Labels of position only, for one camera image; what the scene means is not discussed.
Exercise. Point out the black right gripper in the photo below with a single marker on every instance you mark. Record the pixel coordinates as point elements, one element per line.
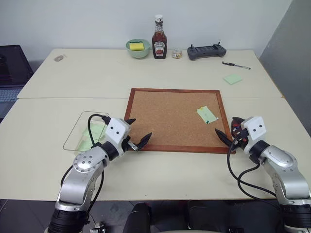
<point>241,139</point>

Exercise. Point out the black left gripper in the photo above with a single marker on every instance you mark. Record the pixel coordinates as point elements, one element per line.
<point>126,145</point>

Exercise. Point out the small green paper note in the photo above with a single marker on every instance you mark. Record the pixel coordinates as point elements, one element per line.
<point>206,114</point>

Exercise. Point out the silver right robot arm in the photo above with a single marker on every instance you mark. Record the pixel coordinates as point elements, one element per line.
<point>289,177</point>

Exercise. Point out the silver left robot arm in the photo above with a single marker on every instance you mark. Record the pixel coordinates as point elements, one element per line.
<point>80,177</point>

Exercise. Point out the wood framed cork board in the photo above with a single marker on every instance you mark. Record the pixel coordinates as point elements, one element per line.
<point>167,116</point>

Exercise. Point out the green sticky note pad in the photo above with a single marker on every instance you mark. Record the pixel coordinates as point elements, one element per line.
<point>233,79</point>

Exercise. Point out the dark red tray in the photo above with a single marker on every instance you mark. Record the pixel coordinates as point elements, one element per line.
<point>236,132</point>

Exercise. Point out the stack of green notes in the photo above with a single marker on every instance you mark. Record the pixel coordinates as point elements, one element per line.
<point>85,143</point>

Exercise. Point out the black and silver pen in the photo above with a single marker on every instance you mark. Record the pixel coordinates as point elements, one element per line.
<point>235,65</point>

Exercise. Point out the clear plastic tray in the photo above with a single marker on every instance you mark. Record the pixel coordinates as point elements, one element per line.
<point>73,136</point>

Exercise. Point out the pale green bowl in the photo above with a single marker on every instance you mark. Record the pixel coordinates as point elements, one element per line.
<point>137,54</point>

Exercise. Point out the grey remote controller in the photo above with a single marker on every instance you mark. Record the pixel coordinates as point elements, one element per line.
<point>206,52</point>

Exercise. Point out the yellow sponge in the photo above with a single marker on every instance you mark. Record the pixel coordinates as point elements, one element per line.
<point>136,46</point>

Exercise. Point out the small clear jar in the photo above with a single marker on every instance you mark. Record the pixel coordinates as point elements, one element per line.
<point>176,54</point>

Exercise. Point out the narrow dark rounded shape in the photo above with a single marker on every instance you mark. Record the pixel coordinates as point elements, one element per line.
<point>137,218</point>

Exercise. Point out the ketchup bottle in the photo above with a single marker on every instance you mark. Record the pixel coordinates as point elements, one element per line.
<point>159,43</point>

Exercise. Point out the dark laptop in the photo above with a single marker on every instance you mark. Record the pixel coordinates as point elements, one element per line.
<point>12,72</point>

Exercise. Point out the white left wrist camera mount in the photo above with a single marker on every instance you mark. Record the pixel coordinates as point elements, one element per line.
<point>116,131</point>

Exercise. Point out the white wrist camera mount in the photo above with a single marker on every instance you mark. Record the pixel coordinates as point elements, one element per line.
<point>116,131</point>
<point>255,131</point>

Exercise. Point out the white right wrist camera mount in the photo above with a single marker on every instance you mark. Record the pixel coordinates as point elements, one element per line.
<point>255,131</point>

